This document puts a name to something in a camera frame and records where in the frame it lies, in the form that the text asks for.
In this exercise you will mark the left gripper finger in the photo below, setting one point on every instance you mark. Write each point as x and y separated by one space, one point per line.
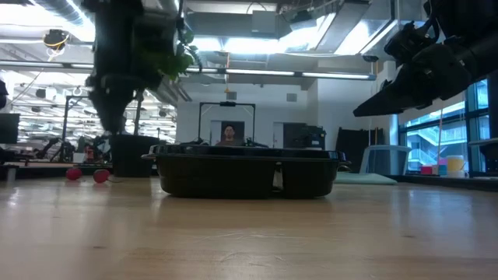
113 109

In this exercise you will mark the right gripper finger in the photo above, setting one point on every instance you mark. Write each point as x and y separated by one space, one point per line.
397 99

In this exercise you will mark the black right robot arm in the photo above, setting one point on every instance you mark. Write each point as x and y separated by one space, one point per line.
482 50

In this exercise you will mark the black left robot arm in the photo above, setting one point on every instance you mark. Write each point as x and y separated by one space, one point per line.
132 15

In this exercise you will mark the green leafy plant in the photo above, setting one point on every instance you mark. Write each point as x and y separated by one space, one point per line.
183 62

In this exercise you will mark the white office chair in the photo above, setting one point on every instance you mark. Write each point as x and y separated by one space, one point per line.
385 159

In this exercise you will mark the black panel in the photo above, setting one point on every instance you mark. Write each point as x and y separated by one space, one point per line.
352 149

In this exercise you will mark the small red radish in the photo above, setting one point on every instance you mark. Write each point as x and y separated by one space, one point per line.
74 174
101 176

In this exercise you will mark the pink box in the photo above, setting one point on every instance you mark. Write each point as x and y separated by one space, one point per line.
427 170

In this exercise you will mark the blue box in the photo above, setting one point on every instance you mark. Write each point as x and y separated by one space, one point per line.
442 169

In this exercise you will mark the green folded cloth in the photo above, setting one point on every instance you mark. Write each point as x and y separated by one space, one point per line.
365 179

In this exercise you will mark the yellow cup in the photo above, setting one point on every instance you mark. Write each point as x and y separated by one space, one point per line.
456 163

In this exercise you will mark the black cabinet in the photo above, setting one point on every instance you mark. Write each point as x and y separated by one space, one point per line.
299 136

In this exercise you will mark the dark monitor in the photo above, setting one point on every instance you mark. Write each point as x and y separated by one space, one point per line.
9 128

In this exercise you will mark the black two-compartment plastic tray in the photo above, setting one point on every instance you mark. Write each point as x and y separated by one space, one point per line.
218 175

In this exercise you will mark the long ceiling light bar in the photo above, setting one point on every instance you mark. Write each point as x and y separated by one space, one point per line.
257 72

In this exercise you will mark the black gantry frame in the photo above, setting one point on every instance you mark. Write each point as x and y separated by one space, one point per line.
78 97
227 103

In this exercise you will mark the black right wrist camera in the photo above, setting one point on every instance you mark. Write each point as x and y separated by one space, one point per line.
406 39

